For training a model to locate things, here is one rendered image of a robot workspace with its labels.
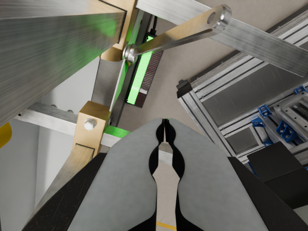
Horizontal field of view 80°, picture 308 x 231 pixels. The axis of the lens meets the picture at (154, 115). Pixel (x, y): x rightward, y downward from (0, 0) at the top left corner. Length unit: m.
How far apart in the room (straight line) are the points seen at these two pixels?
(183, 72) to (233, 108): 0.36
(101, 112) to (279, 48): 0.29
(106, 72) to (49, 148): 0.40
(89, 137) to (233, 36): 0.29
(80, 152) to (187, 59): 0.90
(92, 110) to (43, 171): 0.53
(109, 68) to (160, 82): 0.76
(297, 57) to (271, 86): 0.80
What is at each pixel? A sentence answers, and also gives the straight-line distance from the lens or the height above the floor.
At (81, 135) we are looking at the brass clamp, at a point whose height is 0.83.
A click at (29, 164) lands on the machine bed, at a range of 0.77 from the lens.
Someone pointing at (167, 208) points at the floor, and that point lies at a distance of 2.01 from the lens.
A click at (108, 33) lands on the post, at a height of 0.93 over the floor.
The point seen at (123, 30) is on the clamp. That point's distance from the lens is 0.25.
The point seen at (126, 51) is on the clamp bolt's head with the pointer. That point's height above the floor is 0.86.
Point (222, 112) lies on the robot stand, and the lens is 1.08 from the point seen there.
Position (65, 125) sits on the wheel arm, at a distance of 0.39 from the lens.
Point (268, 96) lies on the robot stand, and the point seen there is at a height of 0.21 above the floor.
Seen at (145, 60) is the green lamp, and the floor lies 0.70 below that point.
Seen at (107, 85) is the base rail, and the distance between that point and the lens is 0.46.
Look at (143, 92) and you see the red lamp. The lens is 0.44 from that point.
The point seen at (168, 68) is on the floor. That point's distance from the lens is 1.15.
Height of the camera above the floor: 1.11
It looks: 60 degrees down
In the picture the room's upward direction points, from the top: 175 degrees counter-clockwise
